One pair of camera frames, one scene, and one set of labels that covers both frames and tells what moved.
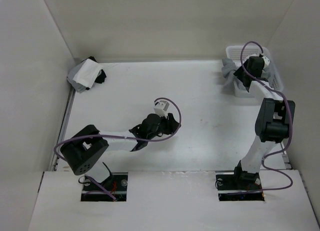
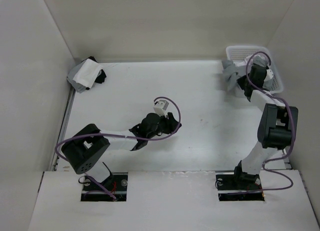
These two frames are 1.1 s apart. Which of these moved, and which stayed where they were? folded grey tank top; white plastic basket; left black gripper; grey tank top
Moved: grey tank top
Stayed: white plastic basket; left black gripper; folded grey tank top
